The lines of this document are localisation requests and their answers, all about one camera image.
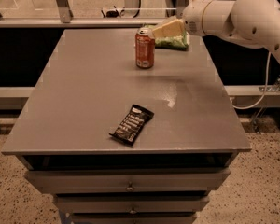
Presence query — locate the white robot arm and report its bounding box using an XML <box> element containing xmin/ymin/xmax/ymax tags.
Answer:
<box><xmin>153</xmin><ymin>0</ymin><xmax>280</xmax><ymax>64</ymax></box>

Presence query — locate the bottom grey drawer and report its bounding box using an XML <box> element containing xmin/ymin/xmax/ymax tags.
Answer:
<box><xmin>72</xmin><ymin>213</ymin><xmax>197</xmax><ymax>224</ymax></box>

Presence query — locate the green jalapeno chip bag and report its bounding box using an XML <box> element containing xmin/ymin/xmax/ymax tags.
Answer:
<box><xmin>144</xmin><ymin>25</ymin><xmax>189</xmax><ymax>50</ymax></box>

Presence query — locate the grey drawer cabinet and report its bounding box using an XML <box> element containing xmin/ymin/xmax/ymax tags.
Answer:
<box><xmin>1</xmin><ymin>27</ymin><xmax>252</xmax><ymax>224</ymax></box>

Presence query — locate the red coke can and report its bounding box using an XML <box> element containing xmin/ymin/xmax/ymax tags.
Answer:
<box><xmin>135</xmin><ymin>27</ymin><xmax>155</xmax><ymax>69</ymax></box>

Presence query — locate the black snack bar wrapper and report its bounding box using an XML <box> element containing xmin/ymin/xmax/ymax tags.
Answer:
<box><xmin>110</xmin><ymin>105</ymin><xmax>154</xmax><ymax>147</ymax></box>

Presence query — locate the metal railing frame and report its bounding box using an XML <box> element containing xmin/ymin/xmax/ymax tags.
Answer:
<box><xmin>0</xmin><ymin>0</ymin><xmax>280</xmax><ymax>29</ymax></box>

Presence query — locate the white cable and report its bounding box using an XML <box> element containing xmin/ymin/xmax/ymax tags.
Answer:
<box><xmin>231</xmin><ymin>51</ymin><xmax>273</xmax><ymax>111</ymax></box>

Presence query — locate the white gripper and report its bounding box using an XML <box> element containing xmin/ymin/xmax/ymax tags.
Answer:
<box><xmin>152</xmin><ymin>0</ymin><xmax>215</xmax><ymax>38</ymax></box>

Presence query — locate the middle grey drawer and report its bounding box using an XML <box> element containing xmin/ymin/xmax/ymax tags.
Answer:
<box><xmin>54</xmin><ymin>195</ymin><xmax>209</xmax><ymax>214</ymax></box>

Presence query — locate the grey drawer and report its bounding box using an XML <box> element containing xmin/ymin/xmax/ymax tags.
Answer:
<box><xmin>72</xmin><ymin>213</ymin><xmax>197</xmax><ymax>224</ymax></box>
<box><xmin>54</xmin><ymin>195</ymin><xmax>209</xmax><ymax>214</ymax></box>
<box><xmin>25</xmin><ymin>168</ymin><xmax>231</xmax><ymax>194</ymax></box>

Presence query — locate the top grey drawer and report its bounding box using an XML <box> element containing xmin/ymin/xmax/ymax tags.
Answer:
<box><xmin>25</xmin><ymin>168</ymin><xmax>231</xmax><ymax>194</ymax></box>

